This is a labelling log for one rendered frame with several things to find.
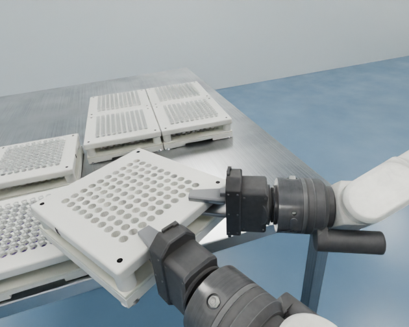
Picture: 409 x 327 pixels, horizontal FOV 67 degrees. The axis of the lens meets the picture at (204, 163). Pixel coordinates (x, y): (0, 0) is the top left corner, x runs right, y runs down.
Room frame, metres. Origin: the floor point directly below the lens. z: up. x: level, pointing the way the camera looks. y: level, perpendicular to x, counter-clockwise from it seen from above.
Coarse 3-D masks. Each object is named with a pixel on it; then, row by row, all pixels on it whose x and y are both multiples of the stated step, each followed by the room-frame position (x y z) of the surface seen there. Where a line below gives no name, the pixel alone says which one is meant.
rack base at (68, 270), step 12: (60, 264) 0.43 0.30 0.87; (72, 264) 0.43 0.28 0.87; (12, 276) 0.41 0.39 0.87; (24, 276) 0.41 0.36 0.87; (36, 276) 0.41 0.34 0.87; (48, 276) 0.40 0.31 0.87; (60, 276) 0.41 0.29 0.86; (72, 276) 0.41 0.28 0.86; (0, 288) 0.39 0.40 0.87; (12, 288) 0.38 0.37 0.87; (24, 288) 0.39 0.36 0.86; (0, 300) 0.38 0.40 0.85
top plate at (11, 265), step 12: (48, 192) 0.62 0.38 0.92; (0, 204) 0.59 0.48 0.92; (12, 204) 0.58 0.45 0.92; (0, 216) 0.54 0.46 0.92; (12, 240) 0.46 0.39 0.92; (24, 252) 0.43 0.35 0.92; (36, 252) 0.42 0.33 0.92; (48, 252) 0.42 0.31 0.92; (60, 252) 0.42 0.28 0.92; (0, 264) 0.40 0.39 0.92; (12, 264) 0.40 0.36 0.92; (24, 264) 0.40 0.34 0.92; (36, 264) 0.40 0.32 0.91; (48, 264) 0.40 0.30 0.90; (0, 276) 0.38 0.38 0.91
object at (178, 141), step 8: (216, 128) 1.00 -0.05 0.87; (160, 136) 0.99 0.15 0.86; (176, 136) 0.97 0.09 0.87; (184, 136) 0.96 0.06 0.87; (192, 136) 0.96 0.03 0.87; (200, 136) 0.95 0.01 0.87; (208, 136) 0.96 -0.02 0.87; (216, 136) 0.96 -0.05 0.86; (224, 136) 0.97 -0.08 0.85; (168, 144) 0.93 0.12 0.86; (176, 144) 0.93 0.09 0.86; (184, 144) 0.94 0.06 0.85
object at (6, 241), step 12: (24, 204) 0.57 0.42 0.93; (12, 216) 0.53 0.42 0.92; (24, 216) 0.53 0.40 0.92; (0, 228) 0.49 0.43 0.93; (12, 228) 0.49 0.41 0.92; (24, 228) 0.49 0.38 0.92; (36, 228) 0.48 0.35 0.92; (0, 240) 0.46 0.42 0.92; (24, 240) 0.46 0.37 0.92; (36, 240) 0.45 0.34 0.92
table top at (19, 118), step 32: (32, 96) 1.67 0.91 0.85; (64, 96) 1.63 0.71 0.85; (0, 128) 1.24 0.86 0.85; (32, 128) 1.21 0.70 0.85; (64, 128) 1.18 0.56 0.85; (256, 128) 1.03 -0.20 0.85; (192, 160) 0.84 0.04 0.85; (224, 160) 0.82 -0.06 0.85; (256, 160) 0.81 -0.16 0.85; (288, 160) 0.79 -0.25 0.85; (224, 224) 0.53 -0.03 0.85; (32, 288) 0.40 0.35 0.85; (64, 288) 0.40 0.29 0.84; (96, 288) 0.41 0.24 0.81
